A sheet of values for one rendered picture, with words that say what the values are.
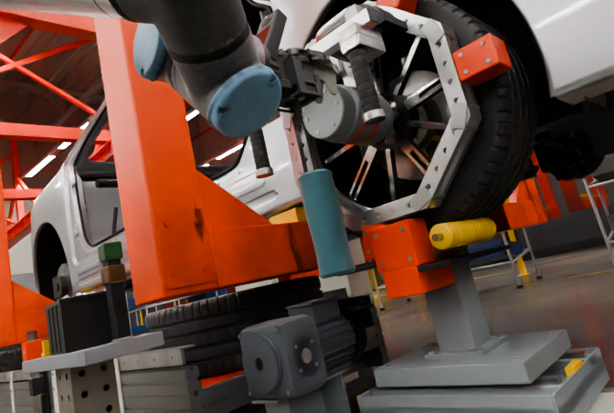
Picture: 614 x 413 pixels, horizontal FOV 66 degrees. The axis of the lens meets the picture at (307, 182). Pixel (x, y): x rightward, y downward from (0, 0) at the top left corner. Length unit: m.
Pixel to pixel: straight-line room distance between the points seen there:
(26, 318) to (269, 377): 2.11
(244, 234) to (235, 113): 0.89
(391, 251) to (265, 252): 0.43
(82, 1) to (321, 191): 0.74
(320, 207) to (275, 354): 0.35
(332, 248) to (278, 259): 0.36
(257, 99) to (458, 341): 0.92
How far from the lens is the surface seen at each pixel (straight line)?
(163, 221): 1.25
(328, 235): 1.12
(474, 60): 1.07
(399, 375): 1.29
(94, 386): 1.29
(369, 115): 0.91
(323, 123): 1.09
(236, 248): 1.36
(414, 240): 1.11
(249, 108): 0.53
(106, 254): 1.10
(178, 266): 1.24
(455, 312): 1.27
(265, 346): 1.18
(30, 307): 3.13
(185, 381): 1.37
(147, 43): 0.63
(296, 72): 0.74
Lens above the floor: 0.47
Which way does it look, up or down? 12 degrees up
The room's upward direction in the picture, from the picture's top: 13 degrees counter-clockwise
